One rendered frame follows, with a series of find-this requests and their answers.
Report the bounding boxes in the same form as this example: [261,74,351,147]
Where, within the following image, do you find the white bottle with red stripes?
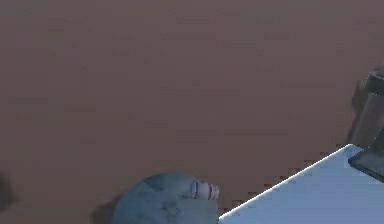
[190,180,221,201]

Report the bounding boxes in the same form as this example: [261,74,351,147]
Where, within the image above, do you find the pale blue white counter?
[218,143,384,224]

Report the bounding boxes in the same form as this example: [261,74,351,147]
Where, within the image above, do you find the dark grey faucet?
[347,68,384,184]

